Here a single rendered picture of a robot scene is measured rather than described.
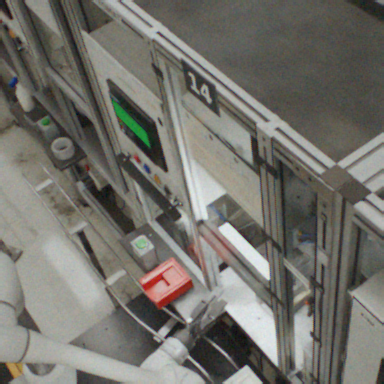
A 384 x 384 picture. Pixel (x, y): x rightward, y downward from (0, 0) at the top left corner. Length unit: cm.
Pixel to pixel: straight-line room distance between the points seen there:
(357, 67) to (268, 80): 18
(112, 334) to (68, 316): 96
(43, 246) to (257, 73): 265
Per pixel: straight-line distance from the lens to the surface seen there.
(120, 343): 253
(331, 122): 123
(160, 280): 235
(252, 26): 148
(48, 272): 369
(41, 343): 179
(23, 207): 407
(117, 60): 177
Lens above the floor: 286
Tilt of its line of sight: 54 degrees down
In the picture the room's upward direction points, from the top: 11 degrees counter-clockwise
